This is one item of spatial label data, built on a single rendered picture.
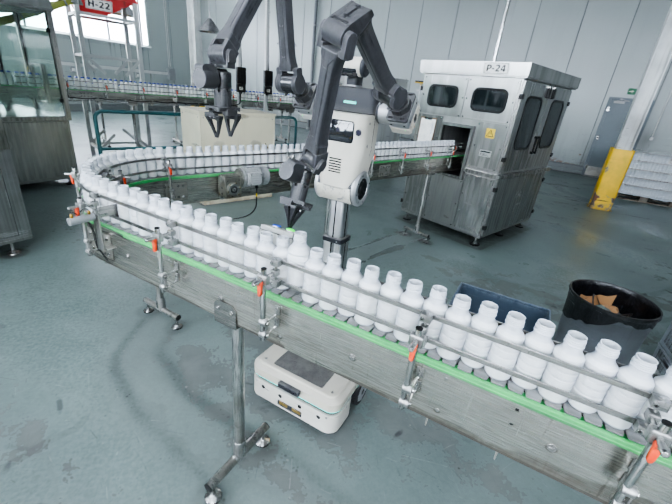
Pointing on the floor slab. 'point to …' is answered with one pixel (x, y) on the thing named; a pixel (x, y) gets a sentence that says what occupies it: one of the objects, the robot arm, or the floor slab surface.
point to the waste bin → (604, 325)
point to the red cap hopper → (107, 56)
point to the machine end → (489, 141)
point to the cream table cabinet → (257, 122)
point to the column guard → (610, 179)
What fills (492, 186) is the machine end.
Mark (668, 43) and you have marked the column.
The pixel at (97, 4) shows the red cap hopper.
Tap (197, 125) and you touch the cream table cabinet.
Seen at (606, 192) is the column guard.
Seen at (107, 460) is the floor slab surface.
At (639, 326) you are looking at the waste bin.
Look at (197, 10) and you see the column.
